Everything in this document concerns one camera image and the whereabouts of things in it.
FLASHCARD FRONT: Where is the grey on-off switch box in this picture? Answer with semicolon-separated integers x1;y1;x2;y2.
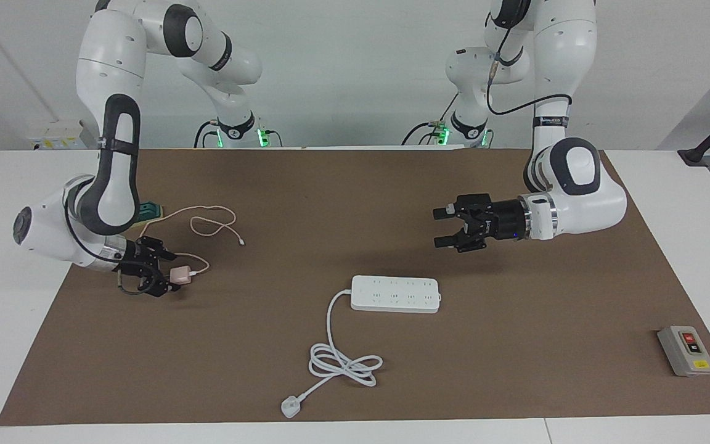
657;325;710;377

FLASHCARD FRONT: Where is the black base cable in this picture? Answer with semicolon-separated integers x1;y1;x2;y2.
194;119;220;149
401;92;459;146

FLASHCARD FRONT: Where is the white box with yellow labels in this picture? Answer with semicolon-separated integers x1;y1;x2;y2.
27;120;88;151

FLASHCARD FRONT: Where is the white power strip cord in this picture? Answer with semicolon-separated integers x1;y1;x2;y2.
280;289;384;420

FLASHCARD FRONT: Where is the green knife switch block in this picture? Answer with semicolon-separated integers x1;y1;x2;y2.
133;200;166;224

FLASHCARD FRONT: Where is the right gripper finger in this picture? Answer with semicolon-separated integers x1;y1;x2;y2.
139;266;182;298
142;237;177;260

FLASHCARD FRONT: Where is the brown table mat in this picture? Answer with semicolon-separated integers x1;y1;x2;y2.
0;147;710;427

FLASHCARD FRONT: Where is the white power strip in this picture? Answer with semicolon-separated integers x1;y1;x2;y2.
350;274;443;315

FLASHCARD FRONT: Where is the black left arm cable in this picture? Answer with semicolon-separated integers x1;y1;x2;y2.
486;25;573;116

